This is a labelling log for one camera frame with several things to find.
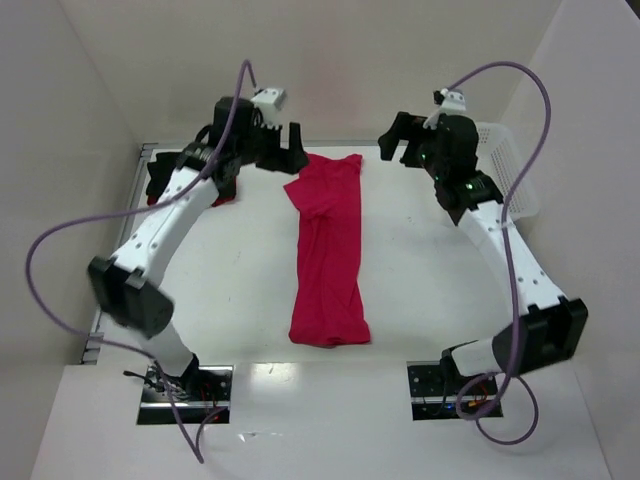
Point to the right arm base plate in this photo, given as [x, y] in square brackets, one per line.
[434, 393]

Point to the pink t shirt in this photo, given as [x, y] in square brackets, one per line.
[328, 309]

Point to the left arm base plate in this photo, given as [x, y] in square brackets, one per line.
[193, 407]

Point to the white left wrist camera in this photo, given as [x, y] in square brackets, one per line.
[270, 102]

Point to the white plastic basket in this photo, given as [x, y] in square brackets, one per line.
[499, 157]

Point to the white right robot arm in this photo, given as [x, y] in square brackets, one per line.
[546, 325]

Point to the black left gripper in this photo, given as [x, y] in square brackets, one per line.
[273, 145]

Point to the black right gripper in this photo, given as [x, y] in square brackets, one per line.
[414, 138]

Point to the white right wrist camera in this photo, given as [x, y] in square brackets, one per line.
[449, 102]

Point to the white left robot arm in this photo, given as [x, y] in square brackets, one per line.
[182, 186]

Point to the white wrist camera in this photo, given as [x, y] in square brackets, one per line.
[270, 102]
[449, 102]

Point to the black folded t shirt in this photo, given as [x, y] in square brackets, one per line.
[160, 171]

